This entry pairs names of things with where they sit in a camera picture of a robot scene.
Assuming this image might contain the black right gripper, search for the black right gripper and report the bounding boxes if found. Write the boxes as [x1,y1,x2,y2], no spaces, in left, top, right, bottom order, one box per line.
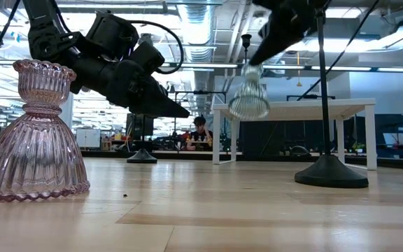
[248,0,328,67]

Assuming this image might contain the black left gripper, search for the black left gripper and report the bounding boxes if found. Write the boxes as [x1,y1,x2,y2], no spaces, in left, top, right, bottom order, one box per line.
[70,55,191,118]

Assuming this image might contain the tall black candlestick holder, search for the tall black candlestick holder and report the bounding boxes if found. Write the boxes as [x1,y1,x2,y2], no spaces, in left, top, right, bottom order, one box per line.
[126,115,158,165]
[240,33,253,67]
[294,6,369,189]

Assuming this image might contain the pink ribbed glass candle holder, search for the pink ribbed glass candle holder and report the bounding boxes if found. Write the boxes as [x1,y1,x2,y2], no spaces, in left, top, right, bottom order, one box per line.
[0,58,91,203]

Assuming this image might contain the black computer monitor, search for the black computer monitor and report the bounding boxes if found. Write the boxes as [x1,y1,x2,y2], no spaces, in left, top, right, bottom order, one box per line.
[125,112,155,138]

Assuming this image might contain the hanging yellow pendant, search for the hanging yellow pendant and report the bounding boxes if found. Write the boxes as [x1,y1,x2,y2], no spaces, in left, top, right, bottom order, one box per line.
[295,51,302,88]

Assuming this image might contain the person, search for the person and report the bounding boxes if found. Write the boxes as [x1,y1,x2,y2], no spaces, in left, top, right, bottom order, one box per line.
[186,115,214,151]

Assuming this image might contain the white cabinet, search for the white cabinet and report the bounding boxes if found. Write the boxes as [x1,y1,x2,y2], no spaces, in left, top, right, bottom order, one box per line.
[75,128,101,149]

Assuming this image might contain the white table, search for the white table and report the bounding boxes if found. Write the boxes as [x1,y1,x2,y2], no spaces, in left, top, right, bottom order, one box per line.
[211,97,378,172]

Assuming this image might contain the white pillar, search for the white pillar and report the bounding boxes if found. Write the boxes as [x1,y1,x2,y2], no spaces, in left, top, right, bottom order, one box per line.
[60,92,74,130]

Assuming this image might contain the blue and black machine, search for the blue and black machine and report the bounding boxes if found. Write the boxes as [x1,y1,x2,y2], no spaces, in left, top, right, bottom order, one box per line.
[376,113,403,159]

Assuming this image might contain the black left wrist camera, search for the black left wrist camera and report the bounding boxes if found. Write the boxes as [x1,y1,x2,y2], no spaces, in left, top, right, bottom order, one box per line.
[128,41,167,76]

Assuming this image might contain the black looped camera cable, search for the black looped camera cable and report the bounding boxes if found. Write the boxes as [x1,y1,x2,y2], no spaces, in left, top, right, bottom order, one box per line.
[127,20,185,76]

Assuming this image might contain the thin black diagonal cable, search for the thin black diagonal cable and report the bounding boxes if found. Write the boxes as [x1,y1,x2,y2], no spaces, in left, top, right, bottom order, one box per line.
[296,0,381,102]

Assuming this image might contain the silver ventilation duct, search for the silver ventilation duct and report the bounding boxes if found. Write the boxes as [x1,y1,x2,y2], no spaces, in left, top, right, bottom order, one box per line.
[178,3,217,102]

